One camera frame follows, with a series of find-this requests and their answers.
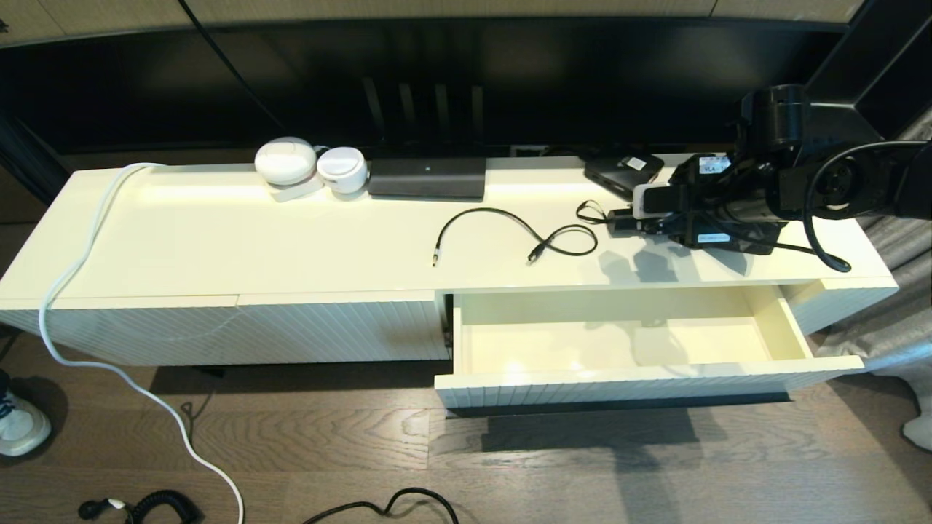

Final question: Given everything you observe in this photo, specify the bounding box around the white power cable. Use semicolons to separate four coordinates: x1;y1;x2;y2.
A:
39;163;245;524

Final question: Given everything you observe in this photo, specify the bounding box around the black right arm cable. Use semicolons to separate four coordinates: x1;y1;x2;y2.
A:
717;140;932;274

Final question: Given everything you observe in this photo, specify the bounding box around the black box with white label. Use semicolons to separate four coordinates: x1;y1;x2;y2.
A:
584;149;665;201

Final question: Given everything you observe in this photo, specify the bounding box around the black shelf unit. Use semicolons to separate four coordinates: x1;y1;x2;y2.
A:
0;113;74;208
765;0;932;144

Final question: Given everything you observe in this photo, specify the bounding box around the long black floor cable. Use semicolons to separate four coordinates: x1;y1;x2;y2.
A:
302;488;459;524

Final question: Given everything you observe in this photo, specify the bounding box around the black television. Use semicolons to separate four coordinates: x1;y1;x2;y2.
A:
0;18;854;157

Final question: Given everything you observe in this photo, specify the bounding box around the large white dome device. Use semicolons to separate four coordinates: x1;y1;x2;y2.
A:
255;137;319;187

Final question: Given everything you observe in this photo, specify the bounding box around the white TV cabinet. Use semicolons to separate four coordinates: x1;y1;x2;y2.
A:
0;151;900;367

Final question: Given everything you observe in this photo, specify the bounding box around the short black cable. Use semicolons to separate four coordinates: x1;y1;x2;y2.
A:
432;207;599;267

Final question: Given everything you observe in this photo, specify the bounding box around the small white round device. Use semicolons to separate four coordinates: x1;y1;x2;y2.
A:
317;147;369;194

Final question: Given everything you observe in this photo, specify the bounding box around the black router with antennas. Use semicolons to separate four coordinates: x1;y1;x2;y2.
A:
363;76;487;201

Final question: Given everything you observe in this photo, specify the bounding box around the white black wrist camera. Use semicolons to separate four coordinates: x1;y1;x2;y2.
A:
632;183;685;221

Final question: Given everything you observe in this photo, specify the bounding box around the black coiled cable with plug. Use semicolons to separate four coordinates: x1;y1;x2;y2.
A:
78;491;203;524

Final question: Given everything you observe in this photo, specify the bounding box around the white sneaker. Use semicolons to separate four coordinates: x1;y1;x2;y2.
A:
0;370;53;458

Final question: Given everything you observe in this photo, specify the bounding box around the thin black hanging cable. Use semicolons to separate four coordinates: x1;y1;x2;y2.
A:
178;0;288;132

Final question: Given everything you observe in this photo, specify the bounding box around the white fluted drawer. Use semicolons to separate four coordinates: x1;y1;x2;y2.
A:
434;282;866;410

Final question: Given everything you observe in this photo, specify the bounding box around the black umbrella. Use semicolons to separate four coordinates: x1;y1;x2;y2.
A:
575;153;791;255

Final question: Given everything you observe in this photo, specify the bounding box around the grey curtain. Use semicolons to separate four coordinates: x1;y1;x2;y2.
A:
815;109;932;452

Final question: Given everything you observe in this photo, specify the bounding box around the white flat device base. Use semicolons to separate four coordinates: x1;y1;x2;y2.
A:
268;178;325;203

